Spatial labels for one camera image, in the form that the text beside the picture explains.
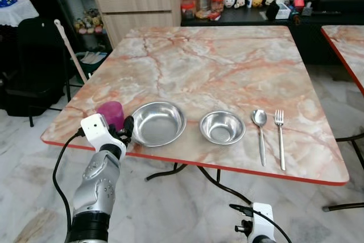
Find purple plastic cup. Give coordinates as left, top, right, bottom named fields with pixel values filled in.
left=96, top=101, right=125, bottom=131

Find large steel bowl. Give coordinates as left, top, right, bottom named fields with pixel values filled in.
left=131, top=101, right=187, bottom=147

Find small steel bowl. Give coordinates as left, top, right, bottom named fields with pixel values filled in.
left=200, top=111, right=246, bottom=146

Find white long stick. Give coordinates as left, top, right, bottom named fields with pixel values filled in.
left=53, top=19, right=89, bottom=84

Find steel fork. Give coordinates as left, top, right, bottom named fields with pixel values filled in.
left=274, top=110, right=287, bottom=171

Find black metal table legs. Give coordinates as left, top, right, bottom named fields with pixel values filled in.
left=322, top=134, right=364, bottom=213

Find group of small toys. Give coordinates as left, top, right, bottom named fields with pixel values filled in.
left=73, top=9, right=105, bottom=35

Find steel spoon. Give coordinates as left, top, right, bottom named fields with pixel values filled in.
left=251, top=109, right=268, bottom=167

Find black chair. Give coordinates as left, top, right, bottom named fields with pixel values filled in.
left=0, top=18, right=73, bottom=127

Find light wooden cabinet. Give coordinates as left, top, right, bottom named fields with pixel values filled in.
left=91, top=0, right=186, bottom=48

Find black shelf rack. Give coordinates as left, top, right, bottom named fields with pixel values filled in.
left=42, top=0, right=110, bottom=68

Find marble table with red edge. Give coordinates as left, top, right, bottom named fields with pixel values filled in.
left=321, top=25, right=364, bottom=95

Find white lace cloth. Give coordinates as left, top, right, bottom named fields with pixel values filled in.
left=0, top=0, right=40, bottom=28

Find white small box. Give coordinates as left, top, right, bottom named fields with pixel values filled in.
left=278, top=1, right=294, bottom=19

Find grey small object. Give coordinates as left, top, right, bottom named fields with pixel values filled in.
left=301, top=2, right=314, bottom=17

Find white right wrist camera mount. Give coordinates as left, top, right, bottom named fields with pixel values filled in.
left=250, top=202, right=277, bottom=243

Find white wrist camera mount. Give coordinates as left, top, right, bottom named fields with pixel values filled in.
left=250, top=202, right=277, bottom=243
left=81, top=114, right=127, bottom=153

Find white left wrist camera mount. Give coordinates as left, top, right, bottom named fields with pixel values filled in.
left=81, top=114, right=127, bottom=153

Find black metal table frame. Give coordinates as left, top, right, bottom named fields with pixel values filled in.
left=145, top=162, right=252, bottom=205

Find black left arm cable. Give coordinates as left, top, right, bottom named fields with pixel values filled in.
left=52, top=128, right=86, bottom=238

